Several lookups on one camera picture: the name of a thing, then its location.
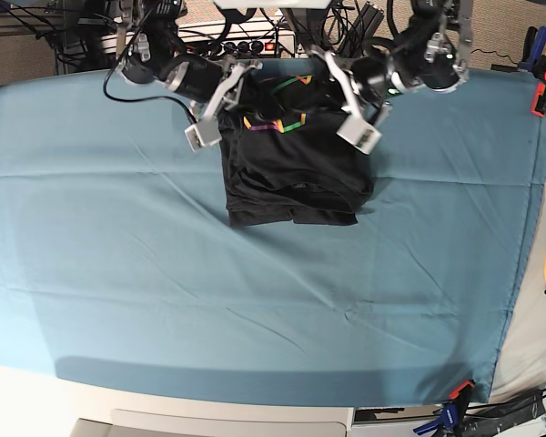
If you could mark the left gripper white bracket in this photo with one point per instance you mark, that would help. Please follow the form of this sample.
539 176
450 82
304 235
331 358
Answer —
355 129

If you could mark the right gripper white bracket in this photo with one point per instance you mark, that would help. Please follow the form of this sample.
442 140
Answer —
205 132

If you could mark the dark grey T-shirt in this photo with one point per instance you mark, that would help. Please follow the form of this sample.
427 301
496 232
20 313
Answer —
283 160

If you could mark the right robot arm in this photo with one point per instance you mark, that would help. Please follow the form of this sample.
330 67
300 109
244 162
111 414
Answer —
202 78

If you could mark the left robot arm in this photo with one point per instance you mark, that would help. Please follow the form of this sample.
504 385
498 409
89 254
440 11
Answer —
432 52

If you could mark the white power strip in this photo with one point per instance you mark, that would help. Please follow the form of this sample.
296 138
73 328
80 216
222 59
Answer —
241 42

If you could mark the teal table cloth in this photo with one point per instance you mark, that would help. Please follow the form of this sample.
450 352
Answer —
118 267

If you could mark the orange black clamp upper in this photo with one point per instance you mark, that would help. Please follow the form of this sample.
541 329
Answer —
538 102

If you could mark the blue orange clamp lower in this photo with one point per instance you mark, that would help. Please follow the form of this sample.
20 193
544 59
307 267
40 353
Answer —
450 418

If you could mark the white tray bottom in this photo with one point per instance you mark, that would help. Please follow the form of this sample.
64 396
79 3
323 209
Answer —
128 423

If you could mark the blue handled clamp top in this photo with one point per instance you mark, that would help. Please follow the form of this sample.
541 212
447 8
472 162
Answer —
534 43

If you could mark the black bag with cables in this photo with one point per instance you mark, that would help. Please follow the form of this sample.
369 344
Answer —
497 418

